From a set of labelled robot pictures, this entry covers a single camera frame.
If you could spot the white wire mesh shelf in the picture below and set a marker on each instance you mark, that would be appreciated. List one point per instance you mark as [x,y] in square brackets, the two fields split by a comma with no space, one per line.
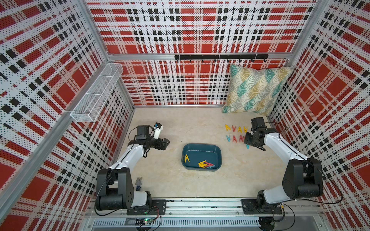
[90,106]

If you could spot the yellow clothespin eleventh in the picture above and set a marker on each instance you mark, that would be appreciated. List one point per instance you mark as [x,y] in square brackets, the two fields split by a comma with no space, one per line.
[187,160]

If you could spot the green circuit board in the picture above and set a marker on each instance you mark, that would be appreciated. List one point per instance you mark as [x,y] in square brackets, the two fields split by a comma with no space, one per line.
[143,221]

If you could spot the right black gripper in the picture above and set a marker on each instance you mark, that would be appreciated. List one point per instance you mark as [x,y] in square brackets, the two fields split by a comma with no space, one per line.
[247,141]

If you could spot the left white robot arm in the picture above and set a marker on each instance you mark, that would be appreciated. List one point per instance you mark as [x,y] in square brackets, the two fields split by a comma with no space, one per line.
[115,188]

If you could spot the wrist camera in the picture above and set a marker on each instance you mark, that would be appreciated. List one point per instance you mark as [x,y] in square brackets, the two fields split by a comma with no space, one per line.
[257,124]
[142,133]

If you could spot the yellow clothespin in tray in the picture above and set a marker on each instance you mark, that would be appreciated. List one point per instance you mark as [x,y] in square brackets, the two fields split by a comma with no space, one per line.
[205,164]

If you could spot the black hook rail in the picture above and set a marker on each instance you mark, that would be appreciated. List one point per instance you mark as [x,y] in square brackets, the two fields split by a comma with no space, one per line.
[222,57]

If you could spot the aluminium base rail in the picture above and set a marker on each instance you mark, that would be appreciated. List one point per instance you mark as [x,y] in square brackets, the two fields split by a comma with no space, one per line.
[213,214]

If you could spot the teal plastic storage tray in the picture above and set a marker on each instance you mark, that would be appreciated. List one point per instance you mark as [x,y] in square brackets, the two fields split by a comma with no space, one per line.
[199,152]

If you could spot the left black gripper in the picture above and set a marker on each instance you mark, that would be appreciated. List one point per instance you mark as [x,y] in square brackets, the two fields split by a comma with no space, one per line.
[163,145]

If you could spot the grey rabbit figurine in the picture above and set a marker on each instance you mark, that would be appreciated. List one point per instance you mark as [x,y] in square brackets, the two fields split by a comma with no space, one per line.
[138,184]

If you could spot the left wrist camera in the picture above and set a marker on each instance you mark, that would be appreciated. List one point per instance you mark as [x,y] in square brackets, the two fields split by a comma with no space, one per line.
[142,133]

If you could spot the patterned green yellow pillow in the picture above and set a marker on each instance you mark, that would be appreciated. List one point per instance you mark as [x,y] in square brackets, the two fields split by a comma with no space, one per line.
[255,91]

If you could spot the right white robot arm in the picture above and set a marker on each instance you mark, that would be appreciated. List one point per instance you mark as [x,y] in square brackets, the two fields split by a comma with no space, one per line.
[302,178]

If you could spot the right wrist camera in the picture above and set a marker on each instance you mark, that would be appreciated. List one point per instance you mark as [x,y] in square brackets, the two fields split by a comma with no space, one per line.
[257,124]

